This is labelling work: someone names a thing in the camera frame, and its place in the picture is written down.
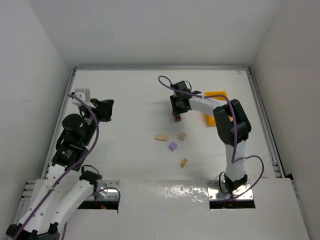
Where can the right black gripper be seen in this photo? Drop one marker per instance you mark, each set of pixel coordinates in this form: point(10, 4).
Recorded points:
point(178, 107)

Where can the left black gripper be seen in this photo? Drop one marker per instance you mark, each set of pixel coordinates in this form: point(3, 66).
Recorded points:
point(100, 110)

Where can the dark brown wood block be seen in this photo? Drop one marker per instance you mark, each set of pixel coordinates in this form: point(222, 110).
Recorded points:
point(177, 118)

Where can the yellow plastic bin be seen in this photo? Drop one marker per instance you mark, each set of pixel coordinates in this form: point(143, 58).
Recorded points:
point(220, 100)

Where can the long light wood block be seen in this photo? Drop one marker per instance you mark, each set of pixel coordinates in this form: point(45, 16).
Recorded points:
point(161, 137)

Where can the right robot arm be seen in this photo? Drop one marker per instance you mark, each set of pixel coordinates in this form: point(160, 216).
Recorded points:
point(232, 125)

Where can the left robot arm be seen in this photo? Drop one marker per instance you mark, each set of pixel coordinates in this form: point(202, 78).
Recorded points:
point(67, 185)

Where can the light wood cube block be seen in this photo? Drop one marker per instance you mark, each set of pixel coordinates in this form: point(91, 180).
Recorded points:
point(182, 136)

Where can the purple cube block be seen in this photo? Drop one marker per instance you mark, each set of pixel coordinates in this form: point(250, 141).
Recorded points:
point(173, 146)

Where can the small orange wood block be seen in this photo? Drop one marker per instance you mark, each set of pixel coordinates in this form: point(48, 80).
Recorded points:
point(184, 162)

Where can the white front cover board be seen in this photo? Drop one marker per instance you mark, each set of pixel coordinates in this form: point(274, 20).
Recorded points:
point(180, 210)

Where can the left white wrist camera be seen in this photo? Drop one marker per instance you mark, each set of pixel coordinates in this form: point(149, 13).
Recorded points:
point(83, 94)

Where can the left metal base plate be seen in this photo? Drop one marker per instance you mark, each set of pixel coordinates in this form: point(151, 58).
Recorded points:
point(108, 190)

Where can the metal base plate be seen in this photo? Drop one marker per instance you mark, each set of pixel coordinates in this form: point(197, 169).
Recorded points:
point(108, 190)
point(217, 191)

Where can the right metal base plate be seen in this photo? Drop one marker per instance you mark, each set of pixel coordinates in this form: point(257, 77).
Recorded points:
point(217, 191)

